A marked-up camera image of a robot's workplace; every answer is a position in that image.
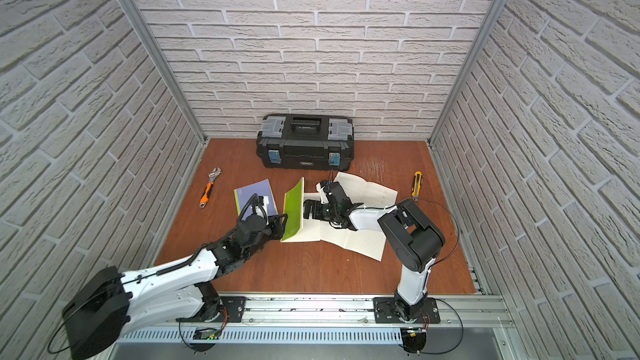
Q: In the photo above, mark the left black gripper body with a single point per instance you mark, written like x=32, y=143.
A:
x=275, y=225

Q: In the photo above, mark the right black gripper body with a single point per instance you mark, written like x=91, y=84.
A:
x=332, y=214

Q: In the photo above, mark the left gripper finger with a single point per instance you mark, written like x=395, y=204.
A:
x=268, y=205
x=277, y=225

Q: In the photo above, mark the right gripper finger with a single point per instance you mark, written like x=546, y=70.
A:
x=315, y=209
x=322, y=189

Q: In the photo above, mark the green cover notebook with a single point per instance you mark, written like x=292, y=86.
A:
x=368, y=240

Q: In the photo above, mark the purple cover notebook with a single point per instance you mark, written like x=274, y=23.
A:
x=248, y=201

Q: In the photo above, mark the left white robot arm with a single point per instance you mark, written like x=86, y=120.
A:
x=114, y=303

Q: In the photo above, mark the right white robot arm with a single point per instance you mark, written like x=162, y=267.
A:
x=413, y=236

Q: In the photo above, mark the open white lined notebook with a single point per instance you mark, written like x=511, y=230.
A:
x=370, y=194

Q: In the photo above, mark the black plastic toolbox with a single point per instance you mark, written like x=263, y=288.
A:
x=299, y=141

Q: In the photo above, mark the yellow utility knife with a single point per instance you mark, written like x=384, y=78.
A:
x=417, y=185

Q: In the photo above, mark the orange handled adjustable wrench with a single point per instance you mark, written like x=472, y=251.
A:
x=209, y=187

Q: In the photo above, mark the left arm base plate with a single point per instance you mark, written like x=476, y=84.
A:
x=229, y=308

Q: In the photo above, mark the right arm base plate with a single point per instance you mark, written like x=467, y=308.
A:
x=396, y=310

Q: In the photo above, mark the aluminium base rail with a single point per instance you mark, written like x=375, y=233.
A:
x=332, y=319

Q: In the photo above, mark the left aluminium corner post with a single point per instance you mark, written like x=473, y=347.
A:
x=149, y=42

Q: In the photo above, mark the aluminium corner post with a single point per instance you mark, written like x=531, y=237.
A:
x=149, y=42
x=491, y=17

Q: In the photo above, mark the right aluminium corner post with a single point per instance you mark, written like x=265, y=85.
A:
x=491, y=17

